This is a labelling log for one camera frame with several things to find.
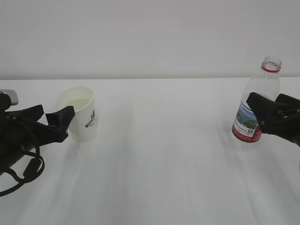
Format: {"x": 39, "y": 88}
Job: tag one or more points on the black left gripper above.
{"x": 17, "y": 138}

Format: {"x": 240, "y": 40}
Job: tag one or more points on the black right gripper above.
{"x": 273, "y": 120}

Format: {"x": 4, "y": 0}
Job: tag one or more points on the white paper cup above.
{"x": 83, "y": 126}

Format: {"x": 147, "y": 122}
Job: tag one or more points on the clear plastic water bottle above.
{"x": 260, "y": 92}

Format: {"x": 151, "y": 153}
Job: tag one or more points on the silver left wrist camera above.
{"x": 12, "y": 95}

